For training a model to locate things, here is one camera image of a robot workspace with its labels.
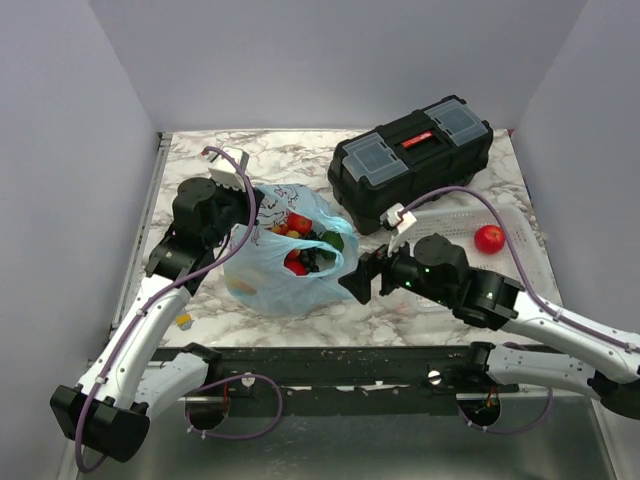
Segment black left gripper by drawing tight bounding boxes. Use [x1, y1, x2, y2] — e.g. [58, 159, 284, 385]
[206, 175, 267, 248]

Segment red fruit inside bag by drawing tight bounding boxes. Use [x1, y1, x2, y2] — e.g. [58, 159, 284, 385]
[286, 212, 313, 236]

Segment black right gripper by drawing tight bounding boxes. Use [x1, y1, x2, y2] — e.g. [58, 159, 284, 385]
[337, 228, 452, 307]

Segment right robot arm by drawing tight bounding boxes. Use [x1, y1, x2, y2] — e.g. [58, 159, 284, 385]
[339, 234, 639, 419]

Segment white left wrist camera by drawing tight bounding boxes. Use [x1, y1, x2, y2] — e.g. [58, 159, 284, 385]
[202, 147, 249, 192]

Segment yellow hex key set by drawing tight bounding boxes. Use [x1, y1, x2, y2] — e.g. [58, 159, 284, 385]
[175, 313, 193, 331]

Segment black plastic toolbox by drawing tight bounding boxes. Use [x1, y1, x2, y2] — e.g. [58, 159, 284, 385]
[327, 95, 494, 235]

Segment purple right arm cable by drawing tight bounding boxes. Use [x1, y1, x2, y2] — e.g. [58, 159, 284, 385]
[399, 185, 640, 435]

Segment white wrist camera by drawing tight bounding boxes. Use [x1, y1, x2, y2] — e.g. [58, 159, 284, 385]
[380, 203, 417, 257]
[202, 147, 249, 192]

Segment small fake fruit cluster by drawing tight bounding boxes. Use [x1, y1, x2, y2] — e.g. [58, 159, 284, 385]
[271, 224, 308, 276]

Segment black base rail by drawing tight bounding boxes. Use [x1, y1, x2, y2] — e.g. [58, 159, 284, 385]
[102, 339, 521, 416]

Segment white perforated plastic basket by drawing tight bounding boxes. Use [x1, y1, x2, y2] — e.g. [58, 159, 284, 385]
[399, 203, 560, 311]

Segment aluminium frame rail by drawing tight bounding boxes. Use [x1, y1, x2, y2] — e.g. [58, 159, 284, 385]
[107, 132, 173, 338]

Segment dark fake grapes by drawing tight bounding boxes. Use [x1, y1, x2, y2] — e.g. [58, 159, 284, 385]
[297, 230, 321, 273]

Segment light blue plastic bag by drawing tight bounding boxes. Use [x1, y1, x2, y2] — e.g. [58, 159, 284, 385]
[223, 184, 358, 316]

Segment green fake fruit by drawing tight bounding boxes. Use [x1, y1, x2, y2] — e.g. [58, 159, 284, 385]
[320, 230, 344, 252]

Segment red fake apple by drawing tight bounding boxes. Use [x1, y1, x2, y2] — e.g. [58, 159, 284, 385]
[474, 225, 506, 255]

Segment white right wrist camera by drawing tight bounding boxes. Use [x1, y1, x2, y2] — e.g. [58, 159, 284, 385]
[380, 203, 417, 257]

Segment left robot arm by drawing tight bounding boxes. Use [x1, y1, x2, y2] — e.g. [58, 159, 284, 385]
[50, 177, 264, 473]

